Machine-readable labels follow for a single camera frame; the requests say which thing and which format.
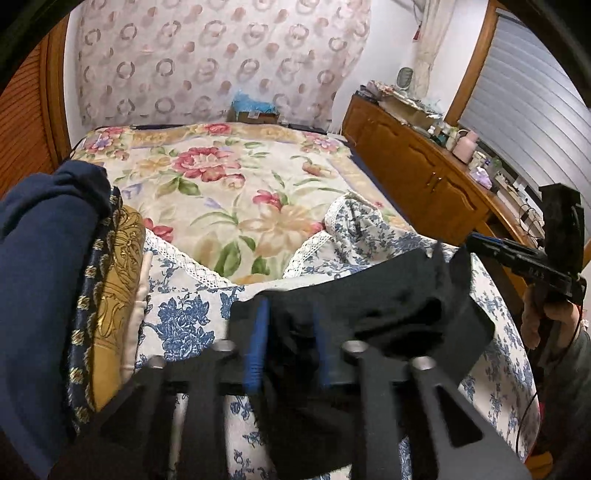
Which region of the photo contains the grey window blind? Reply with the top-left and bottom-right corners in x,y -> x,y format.
457,9 -> 591,204

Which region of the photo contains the gold patterned pillow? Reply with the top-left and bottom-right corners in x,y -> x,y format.
67,185 -> 153,435

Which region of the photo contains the person's right forearm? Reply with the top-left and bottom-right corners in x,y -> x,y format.
538,323 -> 591,467

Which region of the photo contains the black printed t-shirt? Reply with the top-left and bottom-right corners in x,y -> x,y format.
228,242 -> 497,480

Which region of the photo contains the cardboard box with blue stuffing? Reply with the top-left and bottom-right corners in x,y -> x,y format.
228,92 -> 280,124

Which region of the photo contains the blue floral bedsheet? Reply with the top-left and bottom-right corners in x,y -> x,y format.
134,191 -> 541,480

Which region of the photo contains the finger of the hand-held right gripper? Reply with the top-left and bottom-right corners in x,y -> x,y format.
465,232 -> 522,252
478,244 -> 532,275

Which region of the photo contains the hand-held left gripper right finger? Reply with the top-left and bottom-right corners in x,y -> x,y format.
311,305 -> 532,480

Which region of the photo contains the open cardboard box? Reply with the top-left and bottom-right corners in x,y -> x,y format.
381,95 -> 444,130

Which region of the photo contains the cream window curtain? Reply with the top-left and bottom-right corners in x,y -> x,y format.
413,0 -> 446,97

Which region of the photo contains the wooden sideboard cabinet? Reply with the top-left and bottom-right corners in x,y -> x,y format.
342,92 -> 550,259

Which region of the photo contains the person's right hand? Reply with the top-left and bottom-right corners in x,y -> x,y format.
519,295 -> 585,365

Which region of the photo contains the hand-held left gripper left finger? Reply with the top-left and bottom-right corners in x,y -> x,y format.
48,298 -> 271,480

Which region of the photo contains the floral blanket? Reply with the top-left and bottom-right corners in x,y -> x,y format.
69,121 -> 411,284

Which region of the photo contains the navy cloth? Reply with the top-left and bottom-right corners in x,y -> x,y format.
0,159 -> 114,480

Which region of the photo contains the circle-patterned sheer curtain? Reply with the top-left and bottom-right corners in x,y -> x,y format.
74,0 -> 372,134

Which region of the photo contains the pink thermos jug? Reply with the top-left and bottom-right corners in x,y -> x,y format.
452,129 -> 478,164

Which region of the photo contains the wooden louvred wardrobe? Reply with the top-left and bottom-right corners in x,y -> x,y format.
0,14 -> 75,199

